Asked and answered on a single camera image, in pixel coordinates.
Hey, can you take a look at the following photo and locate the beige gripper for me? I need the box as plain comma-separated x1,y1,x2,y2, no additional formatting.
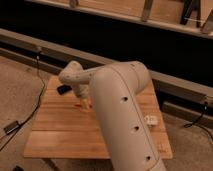
73,84,93,109

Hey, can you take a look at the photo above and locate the orange pepper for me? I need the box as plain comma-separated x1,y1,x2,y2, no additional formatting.
77,99,92,110

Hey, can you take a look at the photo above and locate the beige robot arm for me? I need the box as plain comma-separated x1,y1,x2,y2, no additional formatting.
59,61,166,171

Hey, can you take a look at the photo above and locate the black smartphone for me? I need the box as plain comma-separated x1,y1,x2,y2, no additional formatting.
57,85,72,95

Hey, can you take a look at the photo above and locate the small white bottle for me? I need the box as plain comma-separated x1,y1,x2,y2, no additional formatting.
145,115,158,126

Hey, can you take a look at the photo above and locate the black power adapter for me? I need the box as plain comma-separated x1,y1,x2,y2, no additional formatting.
4,121,20,135

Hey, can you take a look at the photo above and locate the black power cable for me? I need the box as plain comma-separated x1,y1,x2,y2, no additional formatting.
0,51,48,152

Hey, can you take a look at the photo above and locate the black cable right side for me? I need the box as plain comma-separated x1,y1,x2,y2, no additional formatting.
183,99,213,141

